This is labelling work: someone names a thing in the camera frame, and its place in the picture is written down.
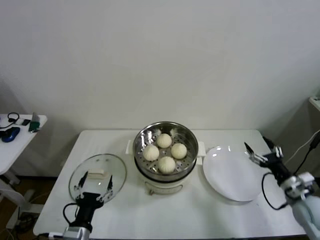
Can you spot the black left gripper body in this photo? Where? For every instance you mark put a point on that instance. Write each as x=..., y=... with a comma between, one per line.
x=88, y=207

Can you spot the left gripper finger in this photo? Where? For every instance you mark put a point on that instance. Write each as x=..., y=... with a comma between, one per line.
x=109, y=186
x=80, y=183

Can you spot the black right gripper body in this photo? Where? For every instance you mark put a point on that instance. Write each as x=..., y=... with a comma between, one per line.
x=276, y=166

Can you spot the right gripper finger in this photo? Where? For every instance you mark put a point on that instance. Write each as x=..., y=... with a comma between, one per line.
x=275, y=148
x=253, y=155

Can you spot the white steamed baozi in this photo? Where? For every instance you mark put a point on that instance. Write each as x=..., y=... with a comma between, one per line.
x=167, y=164
x=178, y=150
x=151, y=152
x=164, y=140

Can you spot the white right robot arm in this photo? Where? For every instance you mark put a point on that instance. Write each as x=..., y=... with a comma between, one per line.
x=305, y=210

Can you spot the stainless steel steamer basket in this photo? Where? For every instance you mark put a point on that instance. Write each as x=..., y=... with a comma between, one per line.
x=140, y=140

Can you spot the steel steamer pot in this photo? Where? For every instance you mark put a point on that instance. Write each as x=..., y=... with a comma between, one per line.
x=165, y=187

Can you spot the white round plate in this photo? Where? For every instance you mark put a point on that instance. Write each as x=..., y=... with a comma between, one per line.
x=230, y=175

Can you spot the white side table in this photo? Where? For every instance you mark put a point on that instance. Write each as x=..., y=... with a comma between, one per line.
x=15, y=155

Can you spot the green and grey tool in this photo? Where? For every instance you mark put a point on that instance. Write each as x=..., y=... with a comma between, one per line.
x=34, y=123

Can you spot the small black device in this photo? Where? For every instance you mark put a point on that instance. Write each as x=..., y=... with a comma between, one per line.
x=25, y=122

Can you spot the blue rounded device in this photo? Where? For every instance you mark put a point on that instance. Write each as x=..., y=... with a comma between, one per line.
x=10, y=133

